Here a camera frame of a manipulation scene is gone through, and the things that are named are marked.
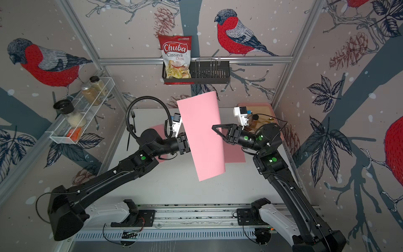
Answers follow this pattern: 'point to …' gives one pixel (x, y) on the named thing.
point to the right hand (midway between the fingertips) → (213, 130)
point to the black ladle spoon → (131, 127)
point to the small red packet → (74, 134)
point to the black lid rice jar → (74, 117)
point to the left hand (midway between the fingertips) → (206, 138)
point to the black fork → (133, 116)
